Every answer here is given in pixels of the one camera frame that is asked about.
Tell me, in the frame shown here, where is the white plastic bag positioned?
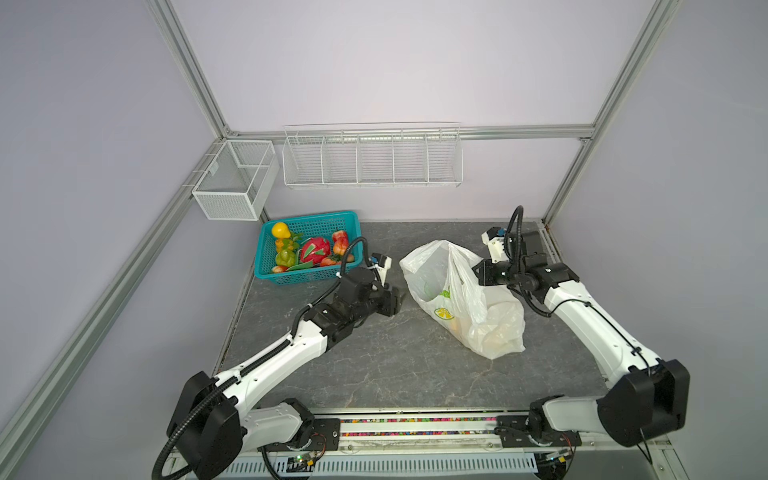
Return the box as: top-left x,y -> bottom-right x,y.
399,240 -> 525,360

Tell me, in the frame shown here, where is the teal plastic basket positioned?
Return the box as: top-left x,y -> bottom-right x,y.
254,211 -> 361,285

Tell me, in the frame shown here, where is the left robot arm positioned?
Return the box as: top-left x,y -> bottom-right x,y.
151,251 -> 402,479

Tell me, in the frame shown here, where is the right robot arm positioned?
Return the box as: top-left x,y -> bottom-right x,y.
472,206 -> 690,447

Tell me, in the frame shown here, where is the red fake strawberry with stem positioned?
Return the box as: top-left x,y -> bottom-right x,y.
320,256 -> 339,267

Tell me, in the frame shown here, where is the fake rose apple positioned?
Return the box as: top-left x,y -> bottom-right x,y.
333,238 -> 349,257

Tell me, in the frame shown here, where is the red pink fake apple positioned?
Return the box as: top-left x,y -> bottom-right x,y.
332,230 -> 348,243

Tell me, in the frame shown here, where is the orange fake fruit with leaves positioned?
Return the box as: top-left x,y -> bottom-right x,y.
275,238 -> 300,253

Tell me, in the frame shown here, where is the yellow fake lemon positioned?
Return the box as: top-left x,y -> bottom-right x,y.
271,222 -> 292,239

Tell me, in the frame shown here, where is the white mesh box basket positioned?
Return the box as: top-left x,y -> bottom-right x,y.
192,140 -> 280,221

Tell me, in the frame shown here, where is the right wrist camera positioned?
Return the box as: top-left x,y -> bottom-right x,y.
481,227 -> 509,263

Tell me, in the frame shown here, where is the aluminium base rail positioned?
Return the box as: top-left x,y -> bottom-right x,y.
160,405 -> 687,479

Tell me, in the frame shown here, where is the white wire shelf basket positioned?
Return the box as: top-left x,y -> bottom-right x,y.
282,122 -> 464,189

